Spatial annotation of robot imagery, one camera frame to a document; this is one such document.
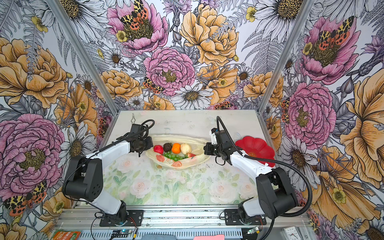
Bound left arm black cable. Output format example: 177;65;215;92
61;119;156;240

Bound translucent yellowish plastic bag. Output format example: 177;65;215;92
145;135;210;170

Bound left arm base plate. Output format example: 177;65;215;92
99;210;144;227

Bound orange fake fruit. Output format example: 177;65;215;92
172;143;181;155

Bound aluminium front rail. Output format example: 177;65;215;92
55;205;310;230

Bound pink cloth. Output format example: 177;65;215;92
193;235;225;240

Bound dark purple fake mangosteen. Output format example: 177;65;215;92
163;143;173;153

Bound small circuit board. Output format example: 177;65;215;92
110;230;138;240

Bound green fake grapes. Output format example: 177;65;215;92
163;151;188;162

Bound white clock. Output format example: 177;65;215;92
283;226;302;240

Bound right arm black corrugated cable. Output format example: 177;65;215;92
215;116;313;240

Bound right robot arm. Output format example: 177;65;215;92
204;128;301;223

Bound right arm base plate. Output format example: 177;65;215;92
220;209;267;226

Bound red flower-shaped bowl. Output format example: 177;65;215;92
236;136;275;160

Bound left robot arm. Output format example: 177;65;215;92
62;120;155;227

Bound red fake apple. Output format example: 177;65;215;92
154;145;164;155

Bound cream fake garlic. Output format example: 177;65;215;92
180;144;192;155

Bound orange green packet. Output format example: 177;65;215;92
51;230;82;240

